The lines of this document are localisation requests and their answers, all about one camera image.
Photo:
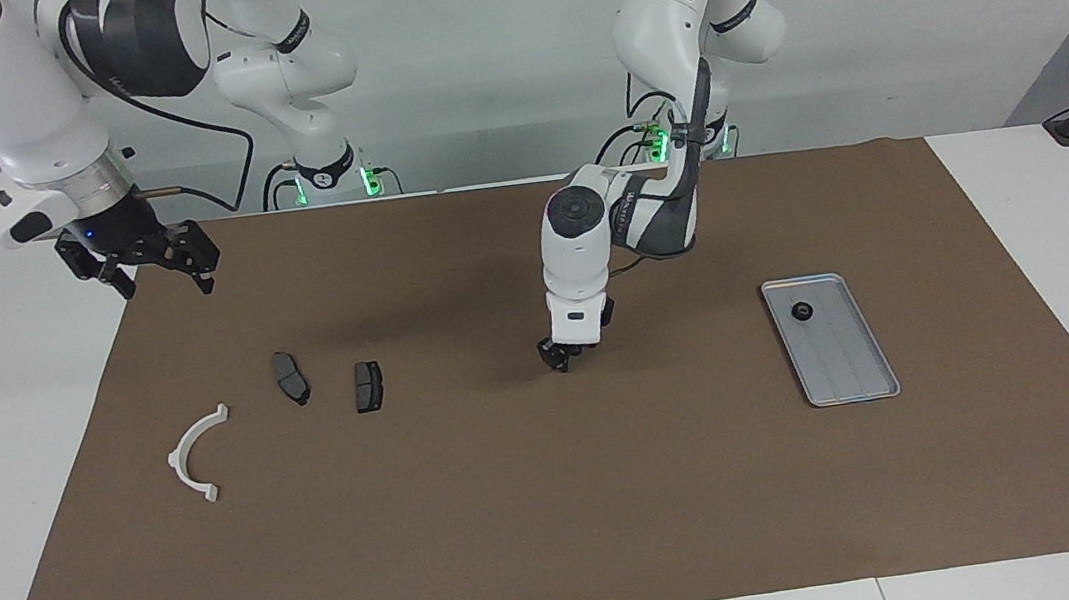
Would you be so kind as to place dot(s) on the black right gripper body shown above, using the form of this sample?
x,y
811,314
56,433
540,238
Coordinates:
x,y
130,240

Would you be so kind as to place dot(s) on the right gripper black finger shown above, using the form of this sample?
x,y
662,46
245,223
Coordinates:
x,y
206,257
125,282

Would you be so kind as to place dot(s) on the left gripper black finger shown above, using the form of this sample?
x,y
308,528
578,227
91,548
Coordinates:
x,y
577,353
554,354

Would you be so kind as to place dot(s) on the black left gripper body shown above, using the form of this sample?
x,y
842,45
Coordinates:
x,y
572,345

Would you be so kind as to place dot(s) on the large black bearing gear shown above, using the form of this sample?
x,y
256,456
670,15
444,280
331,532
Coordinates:
x,y
803,312

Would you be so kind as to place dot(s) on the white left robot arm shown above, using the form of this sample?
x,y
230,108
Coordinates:
x,y
575,255

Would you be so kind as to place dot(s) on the silver metal tray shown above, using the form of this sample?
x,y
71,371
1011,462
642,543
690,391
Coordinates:
x,y
843,355

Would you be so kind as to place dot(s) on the brown table mat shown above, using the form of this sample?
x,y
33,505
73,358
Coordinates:
x,y
557,499

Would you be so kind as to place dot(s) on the long curved grey brake pad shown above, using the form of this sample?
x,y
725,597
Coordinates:
x,y
290,378

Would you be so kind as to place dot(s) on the short rectangular grey brake pad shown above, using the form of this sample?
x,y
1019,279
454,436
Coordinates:
x,y
368,386

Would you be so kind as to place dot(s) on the white semicircular bracket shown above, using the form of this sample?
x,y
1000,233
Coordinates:
x,y
184,446

